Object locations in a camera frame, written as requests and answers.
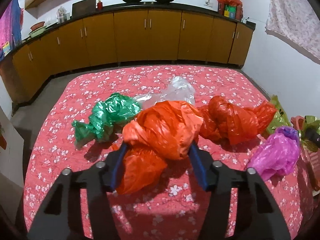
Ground green gold paw bag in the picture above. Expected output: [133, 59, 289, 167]
[265, 95, 319, 152]

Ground magenta plastic bag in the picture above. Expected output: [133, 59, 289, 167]
[247, 126, 300, 181]

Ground red orange plastic bag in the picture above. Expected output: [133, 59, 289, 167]
[198, 96, 277, 145]

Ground large orange plastic bag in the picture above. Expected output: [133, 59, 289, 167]
[116, 101, 203, 194]

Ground clear white plastic bag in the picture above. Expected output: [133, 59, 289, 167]
[133, 76, 195, 109]

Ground wooden lower kitchen cabinets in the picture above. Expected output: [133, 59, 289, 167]
[2, 9, 253, 104]

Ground red plastic basin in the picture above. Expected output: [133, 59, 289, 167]
[300, 142, 319, 194]

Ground red floral tablecloth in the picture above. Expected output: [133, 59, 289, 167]
[23, 66, 314, 239]

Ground green plastic bag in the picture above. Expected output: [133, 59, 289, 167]
[72, 93, 142, 149]

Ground pink floral hanging sheet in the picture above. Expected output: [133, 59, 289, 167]
[265, 0, 319, 63]

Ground white mug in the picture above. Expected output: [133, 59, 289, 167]
[241, 17, 249, 24]

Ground red bag with groceries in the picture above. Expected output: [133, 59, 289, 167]
[217, 0, 243, 21]

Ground stacked bowls on counter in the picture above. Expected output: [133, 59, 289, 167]
[29, 21, 46, 38]

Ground glass jar on counter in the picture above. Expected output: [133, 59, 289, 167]
[56, 7, 71, 24]

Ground pink blue hanging cloth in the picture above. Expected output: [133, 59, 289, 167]
[1, 0, 23, 60]

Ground dark cutting board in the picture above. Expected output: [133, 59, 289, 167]
[72, 0, 97, 18]

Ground red bottle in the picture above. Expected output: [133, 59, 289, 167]
[97, 0, 103, 10]

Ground wall power socket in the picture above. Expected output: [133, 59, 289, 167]
[204, 2, 213, 8]

